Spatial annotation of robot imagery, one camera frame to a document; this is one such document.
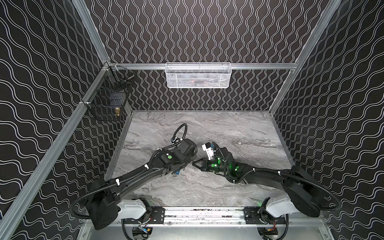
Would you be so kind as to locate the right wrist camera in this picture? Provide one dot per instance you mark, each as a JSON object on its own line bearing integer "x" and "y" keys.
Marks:
{"x": 210, "y": 149}

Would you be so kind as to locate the black wire basket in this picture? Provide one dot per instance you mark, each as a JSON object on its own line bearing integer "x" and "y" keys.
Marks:
{"x": 112, "y": 92}

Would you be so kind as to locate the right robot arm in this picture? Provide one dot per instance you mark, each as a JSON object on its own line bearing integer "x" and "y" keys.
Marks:
{"x": 301, "y": 192}

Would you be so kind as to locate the white wire basket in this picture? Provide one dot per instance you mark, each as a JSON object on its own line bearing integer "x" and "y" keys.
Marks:
{"x": 198, "y": 75}

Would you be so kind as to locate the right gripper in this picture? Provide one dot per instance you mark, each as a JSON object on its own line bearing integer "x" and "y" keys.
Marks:
{"x": 202, "y": 163}

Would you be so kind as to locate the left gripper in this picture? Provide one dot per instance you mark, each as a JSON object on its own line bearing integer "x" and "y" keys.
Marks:
{"x": 179, "y": 167}

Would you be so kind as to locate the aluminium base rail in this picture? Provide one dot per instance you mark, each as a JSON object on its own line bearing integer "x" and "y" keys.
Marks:
{"x": 206, "y": 217}

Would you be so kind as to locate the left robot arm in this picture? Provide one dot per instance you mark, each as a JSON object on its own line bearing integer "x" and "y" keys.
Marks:
{"x": 107, "y": 205}

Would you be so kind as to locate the brass padlock in basket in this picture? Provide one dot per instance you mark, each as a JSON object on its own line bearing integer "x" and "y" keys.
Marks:
{"x": 117, "y": 112}

